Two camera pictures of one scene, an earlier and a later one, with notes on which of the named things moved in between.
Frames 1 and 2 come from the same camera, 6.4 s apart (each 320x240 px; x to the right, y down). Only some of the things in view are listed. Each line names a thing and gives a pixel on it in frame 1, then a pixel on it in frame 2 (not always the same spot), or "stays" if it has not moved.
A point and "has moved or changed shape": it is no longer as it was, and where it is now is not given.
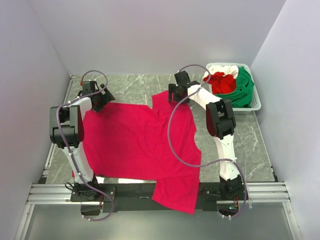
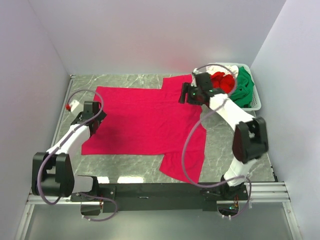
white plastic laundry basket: [256, 103] stays
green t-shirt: [242, 97] stays
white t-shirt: [227, 70] stays
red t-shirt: [221, 84] stays
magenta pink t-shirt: [124, 140] has moved or changed shape
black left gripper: [106, 97] to [101, 116]
